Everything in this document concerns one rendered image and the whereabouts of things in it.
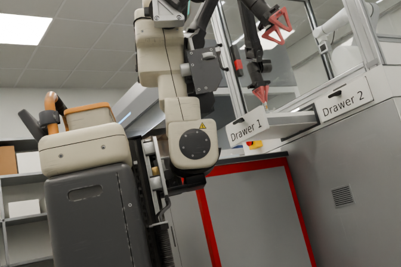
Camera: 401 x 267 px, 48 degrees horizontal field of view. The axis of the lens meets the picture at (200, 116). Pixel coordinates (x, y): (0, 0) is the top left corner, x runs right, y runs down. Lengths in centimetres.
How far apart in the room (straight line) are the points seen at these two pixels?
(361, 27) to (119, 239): 136
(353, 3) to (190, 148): 104
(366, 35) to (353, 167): 58
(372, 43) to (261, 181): 81
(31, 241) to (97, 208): 459
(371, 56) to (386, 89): 15
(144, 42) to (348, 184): 113
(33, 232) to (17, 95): 176
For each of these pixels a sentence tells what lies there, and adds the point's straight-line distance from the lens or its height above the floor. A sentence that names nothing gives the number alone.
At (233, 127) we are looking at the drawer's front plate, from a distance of 218.
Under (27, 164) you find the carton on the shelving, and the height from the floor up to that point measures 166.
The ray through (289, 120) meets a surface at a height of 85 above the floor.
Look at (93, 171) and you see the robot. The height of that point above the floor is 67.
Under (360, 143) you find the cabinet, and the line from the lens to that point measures 209.
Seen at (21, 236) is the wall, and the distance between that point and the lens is 585.
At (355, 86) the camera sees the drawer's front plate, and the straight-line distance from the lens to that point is 207.
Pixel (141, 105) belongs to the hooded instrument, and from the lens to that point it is 324.
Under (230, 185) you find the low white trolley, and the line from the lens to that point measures 212.
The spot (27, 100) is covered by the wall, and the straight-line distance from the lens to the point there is 630.
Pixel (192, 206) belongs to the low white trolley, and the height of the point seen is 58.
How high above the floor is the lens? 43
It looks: 15 degrees up
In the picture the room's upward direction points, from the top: 13 degrees counter-clockwise
